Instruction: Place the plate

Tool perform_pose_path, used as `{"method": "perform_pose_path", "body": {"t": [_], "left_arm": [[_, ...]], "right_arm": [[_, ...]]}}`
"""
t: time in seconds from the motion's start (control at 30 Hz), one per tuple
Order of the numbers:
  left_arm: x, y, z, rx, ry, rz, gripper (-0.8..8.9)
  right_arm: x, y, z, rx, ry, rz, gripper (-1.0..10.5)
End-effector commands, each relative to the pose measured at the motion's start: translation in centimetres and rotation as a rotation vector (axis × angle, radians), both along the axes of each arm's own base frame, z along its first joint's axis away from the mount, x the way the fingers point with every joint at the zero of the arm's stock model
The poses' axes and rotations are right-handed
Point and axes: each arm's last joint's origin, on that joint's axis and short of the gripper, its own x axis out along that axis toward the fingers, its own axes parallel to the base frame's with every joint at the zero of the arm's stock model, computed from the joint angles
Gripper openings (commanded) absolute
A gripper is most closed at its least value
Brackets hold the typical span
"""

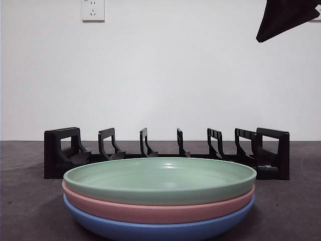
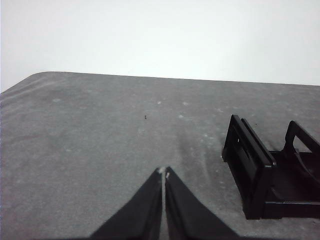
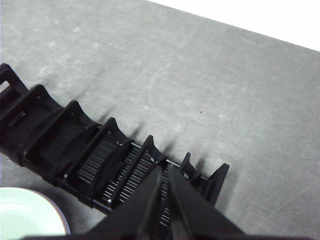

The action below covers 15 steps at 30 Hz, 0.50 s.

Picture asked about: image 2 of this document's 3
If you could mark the black plastic plate rack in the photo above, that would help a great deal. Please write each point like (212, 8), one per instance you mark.
(260, 180)

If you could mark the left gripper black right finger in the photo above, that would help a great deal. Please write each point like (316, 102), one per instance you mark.
(190, 215)

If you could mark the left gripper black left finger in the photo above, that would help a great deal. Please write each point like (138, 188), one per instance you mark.
(140, 215)

